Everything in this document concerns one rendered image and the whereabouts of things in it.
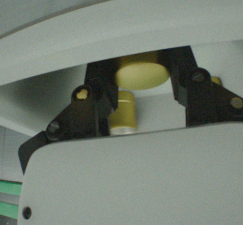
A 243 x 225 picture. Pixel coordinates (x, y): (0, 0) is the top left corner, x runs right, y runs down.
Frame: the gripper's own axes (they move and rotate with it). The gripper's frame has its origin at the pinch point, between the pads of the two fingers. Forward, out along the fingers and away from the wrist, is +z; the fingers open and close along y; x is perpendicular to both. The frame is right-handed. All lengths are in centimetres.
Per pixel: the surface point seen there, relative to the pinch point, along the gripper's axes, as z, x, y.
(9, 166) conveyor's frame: 1.0, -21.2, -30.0
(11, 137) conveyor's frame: 7.1, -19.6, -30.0
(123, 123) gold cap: 2.2, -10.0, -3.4
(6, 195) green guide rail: -4.8, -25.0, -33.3
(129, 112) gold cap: 3.6, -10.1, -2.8
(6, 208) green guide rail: -7.7, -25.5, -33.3
